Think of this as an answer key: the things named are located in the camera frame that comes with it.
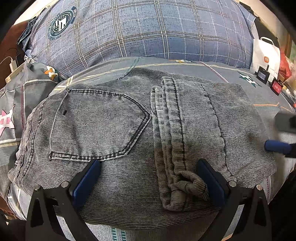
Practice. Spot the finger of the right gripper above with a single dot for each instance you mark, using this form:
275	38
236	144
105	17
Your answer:
289	150
285	122

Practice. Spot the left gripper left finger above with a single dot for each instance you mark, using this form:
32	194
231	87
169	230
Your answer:
42	222

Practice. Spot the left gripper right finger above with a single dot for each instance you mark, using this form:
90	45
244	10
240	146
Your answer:
254	222

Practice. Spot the grey washed denim pants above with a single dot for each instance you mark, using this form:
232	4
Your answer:
148	130

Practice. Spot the grey star-print bed sheet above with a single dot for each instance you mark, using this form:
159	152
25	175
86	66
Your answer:
281	204

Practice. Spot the small red display device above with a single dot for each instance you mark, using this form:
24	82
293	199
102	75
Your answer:
276	86

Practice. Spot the small black display device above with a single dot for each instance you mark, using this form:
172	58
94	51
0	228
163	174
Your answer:
263	74

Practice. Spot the red plastic bag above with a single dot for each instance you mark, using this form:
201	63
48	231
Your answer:
286	70

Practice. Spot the white paper shopping bag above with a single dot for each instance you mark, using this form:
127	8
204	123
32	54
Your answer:
266	55

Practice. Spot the grey star-print pillow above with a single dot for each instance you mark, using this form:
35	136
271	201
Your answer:
18	98

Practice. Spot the beige power strip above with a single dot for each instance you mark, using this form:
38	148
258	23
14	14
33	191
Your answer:
14	72

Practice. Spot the white phone charger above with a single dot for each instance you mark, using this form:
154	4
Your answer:
13	65

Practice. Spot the brown wooden headboard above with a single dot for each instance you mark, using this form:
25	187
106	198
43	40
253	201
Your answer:
9	48

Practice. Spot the blue plaid duvet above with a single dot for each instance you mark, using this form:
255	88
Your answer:
72	36

